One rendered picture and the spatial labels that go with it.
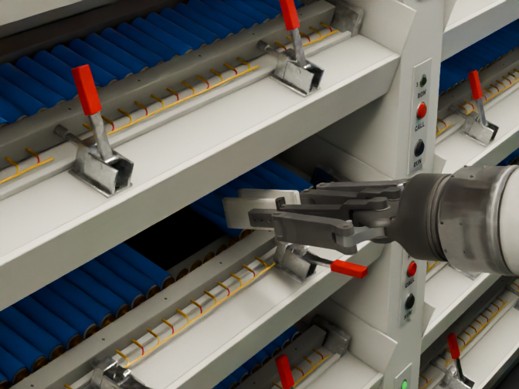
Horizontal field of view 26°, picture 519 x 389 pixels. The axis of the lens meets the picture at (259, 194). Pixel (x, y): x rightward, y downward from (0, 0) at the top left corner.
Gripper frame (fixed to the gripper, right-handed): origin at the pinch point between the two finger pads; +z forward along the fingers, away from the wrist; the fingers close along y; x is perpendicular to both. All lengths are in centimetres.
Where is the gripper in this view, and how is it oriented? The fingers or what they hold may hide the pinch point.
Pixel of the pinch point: (262, 209)
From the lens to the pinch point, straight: 107.0
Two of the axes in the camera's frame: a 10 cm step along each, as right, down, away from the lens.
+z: -8.0, -0.3, 5.9
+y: -5.7, 3.4, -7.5
